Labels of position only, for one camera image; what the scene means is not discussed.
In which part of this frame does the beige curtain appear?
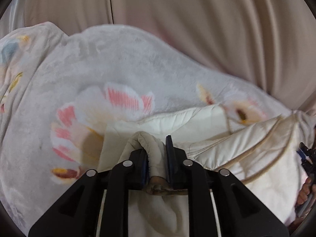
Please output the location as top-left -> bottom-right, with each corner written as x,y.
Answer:
24,0 -> 315,112

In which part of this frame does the grey floral fleece blanket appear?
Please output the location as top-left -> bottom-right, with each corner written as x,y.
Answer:
1,23 -> 296,234

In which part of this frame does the person's hand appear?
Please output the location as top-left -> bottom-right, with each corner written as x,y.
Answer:
287,176 -> 316,230

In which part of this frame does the cream quilted jacket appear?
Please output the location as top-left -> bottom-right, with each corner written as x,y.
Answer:
98,105 -> 315,236

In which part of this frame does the white sheer curtain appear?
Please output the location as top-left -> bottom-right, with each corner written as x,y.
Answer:
0,0 -> 26,38

